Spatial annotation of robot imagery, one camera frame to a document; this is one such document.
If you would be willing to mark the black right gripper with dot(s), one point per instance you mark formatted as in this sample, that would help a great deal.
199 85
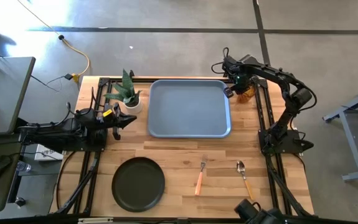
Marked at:
240 83

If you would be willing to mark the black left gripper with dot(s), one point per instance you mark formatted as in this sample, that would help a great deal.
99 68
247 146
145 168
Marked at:
116 123

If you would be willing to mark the amber textured glass cup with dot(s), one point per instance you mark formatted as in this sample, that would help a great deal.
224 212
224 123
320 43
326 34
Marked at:
246 98

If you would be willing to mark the black round plate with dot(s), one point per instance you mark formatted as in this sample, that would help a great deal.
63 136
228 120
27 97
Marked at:
138 184

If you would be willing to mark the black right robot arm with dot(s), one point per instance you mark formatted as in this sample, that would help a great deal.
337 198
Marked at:
272 73

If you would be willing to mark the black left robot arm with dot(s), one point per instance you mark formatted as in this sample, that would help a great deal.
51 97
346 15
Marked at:
57 133

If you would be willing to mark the blue-grey plastic tray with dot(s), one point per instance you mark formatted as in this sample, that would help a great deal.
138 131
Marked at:
189 109

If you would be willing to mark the green snake plant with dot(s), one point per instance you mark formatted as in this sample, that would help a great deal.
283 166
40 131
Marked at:
128 88

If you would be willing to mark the white cardboard box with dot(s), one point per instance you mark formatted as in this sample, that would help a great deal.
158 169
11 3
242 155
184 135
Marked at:
46 154

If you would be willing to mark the clear water bottle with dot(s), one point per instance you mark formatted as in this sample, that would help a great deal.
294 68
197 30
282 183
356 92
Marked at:
23 167

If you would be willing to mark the grey desk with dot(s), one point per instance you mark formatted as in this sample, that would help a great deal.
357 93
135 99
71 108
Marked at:
7 93

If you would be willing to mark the grey metal table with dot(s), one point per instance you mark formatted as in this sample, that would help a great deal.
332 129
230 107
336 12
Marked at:
350 140

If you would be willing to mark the black bulky device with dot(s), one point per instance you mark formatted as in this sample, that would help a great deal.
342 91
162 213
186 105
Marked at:
247 210

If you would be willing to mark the black caster wheel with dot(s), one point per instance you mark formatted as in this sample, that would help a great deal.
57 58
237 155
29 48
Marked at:
20 202

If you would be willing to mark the black wrist camera yellow label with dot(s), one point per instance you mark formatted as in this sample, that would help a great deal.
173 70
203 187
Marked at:
107 113

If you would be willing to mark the black aluminium table frame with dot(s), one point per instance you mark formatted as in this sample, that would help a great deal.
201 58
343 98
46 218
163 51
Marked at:
141 80

